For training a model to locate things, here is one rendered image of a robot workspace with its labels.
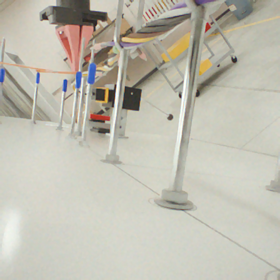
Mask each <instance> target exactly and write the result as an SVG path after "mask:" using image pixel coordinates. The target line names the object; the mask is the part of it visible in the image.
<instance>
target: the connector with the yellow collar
mask: <svg viewBox="0 0 280 280"><path fill-rule="evenodd" d="M105 93H106V90H105V89H98V88H93V89H92V96H91V100H94V101H105ZM112 93H113V90H109V91H108V98H107V101H108V102H111V99H112Z"/></svg>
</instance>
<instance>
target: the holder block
mask: <svg viewBox="0 0 280 280"><path fill-rule="evenodd" d="M116 86H117V84H105V85H104V88H109V90H112V99H111V102H107V103H102V107H110V108H114V101H115V95H116ZM131 93H132V94H131ZM141 93H142V89H137V88H133V87H127V86H125V88H124V96H123V102H122V109H127V110H131V111H139V107H140V102H141Z"/></svg>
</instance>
